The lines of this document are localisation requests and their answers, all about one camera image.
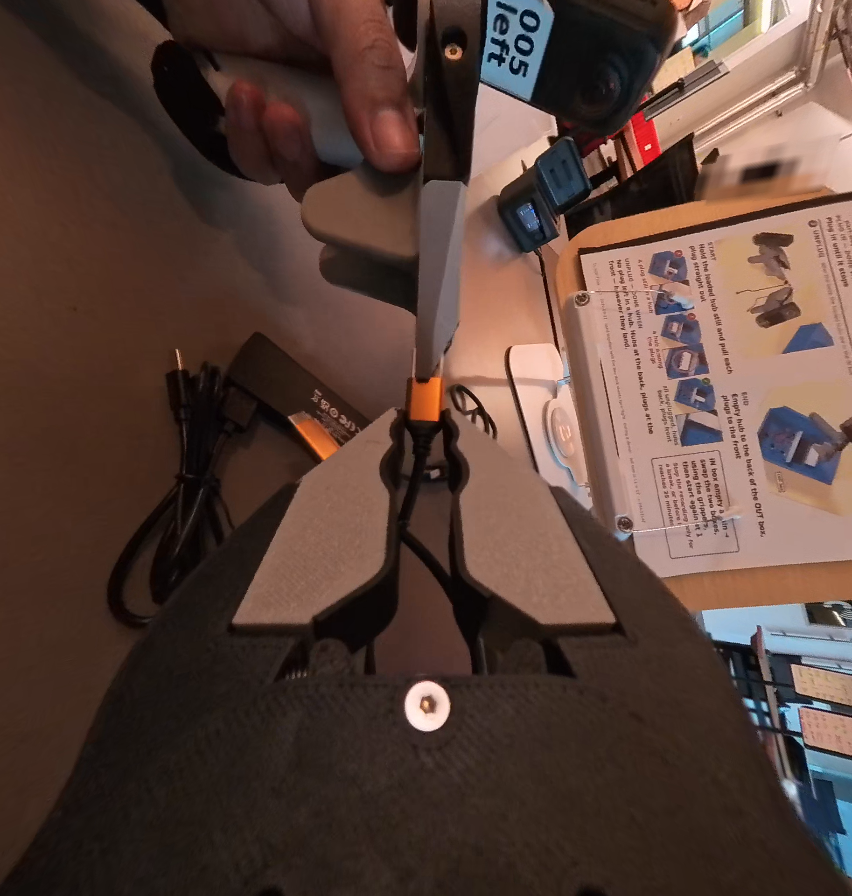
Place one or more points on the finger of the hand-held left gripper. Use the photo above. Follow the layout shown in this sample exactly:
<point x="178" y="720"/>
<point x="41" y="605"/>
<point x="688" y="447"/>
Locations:
<point x="443" y="266"/>

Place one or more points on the red plastic crate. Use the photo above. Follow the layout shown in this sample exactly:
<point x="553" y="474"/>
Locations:
<point x="643" y="136"/>

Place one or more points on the printed instruction sheet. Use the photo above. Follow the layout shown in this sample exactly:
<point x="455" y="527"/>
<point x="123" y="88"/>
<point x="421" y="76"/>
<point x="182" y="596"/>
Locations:
<point x="748" y="385"/>

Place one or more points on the small black display device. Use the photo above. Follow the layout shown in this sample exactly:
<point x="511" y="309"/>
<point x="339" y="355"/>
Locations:
<point x="538" y="210"/>

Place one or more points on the white holder bar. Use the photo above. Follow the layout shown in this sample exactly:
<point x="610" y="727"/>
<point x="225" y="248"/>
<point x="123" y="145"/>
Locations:
<point x="594" y="420"/>

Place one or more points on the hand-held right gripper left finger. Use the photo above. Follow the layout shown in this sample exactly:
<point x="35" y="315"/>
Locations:
<point x="314" y="546"/>

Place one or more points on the black usb hub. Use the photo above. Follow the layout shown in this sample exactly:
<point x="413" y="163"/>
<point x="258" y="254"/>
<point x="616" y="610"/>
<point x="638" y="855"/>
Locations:
<point x="279" y="378"/>

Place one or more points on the person's left hand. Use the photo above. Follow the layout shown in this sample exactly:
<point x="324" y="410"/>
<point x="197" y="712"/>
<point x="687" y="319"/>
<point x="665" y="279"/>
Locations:
<point x="370" y="70"/>

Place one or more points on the instruction sheet on wooden stand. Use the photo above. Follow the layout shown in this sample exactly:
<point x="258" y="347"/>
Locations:
<point x="562" y="280"/>

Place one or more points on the orange usb plug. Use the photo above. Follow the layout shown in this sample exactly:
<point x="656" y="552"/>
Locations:
<point x="317" y="435"/>

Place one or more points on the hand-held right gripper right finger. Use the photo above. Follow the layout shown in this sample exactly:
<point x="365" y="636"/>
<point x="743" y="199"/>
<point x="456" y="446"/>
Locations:
<point x="531" y="553"/>

